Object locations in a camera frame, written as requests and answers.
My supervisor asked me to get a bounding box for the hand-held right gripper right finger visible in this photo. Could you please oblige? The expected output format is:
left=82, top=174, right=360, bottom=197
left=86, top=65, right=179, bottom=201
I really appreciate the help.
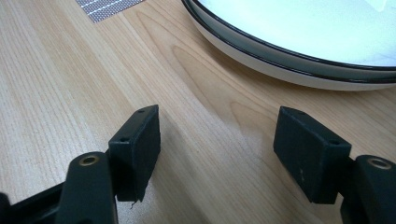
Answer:
left=273, top=105, right=353, bottom=204

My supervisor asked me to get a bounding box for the striped woven placemat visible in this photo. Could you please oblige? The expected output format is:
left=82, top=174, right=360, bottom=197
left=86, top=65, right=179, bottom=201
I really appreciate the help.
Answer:
left=75, top=0, right=146, bottom=24

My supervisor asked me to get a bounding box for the white plate with dark rim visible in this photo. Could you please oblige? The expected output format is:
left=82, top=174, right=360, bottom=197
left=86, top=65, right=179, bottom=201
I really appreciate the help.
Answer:
left=186, top=0, right=396, bottom=82
left=181, top=0, right=396, bottom=91

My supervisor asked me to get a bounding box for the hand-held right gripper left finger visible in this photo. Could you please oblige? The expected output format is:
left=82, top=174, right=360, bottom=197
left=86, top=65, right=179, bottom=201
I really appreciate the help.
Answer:
left=107, top=104, right=162, bottom=203

